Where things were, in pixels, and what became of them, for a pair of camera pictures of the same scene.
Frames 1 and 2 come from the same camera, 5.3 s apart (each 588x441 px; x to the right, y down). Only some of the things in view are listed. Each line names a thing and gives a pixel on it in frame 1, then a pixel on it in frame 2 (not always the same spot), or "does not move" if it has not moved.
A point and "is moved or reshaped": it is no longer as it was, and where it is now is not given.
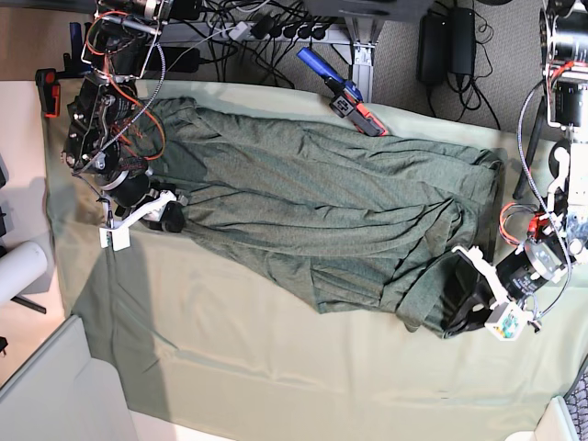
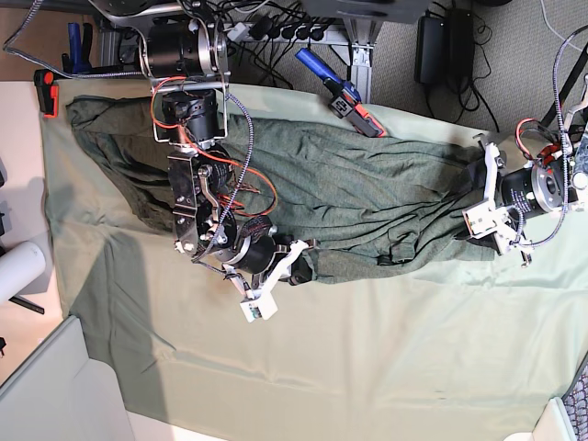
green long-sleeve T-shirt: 336,222 is moved or reshaped
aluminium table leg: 363,32 does not move
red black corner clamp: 49,90 does not move
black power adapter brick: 432,65 does not move
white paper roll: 20,266 does not move
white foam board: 62,393 does not move
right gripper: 522,272 -> 514,196
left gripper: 133,188 -> 268,261
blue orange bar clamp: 347,100 does not move
